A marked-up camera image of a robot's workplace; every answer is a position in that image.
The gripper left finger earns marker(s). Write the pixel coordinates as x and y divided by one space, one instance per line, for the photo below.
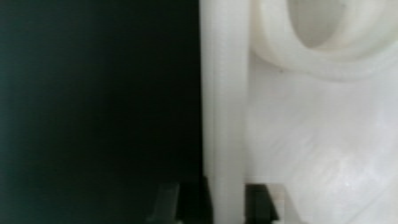
178 208

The white square table top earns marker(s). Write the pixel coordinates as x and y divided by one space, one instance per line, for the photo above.
300 109

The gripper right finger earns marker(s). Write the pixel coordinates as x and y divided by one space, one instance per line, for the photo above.
259 208

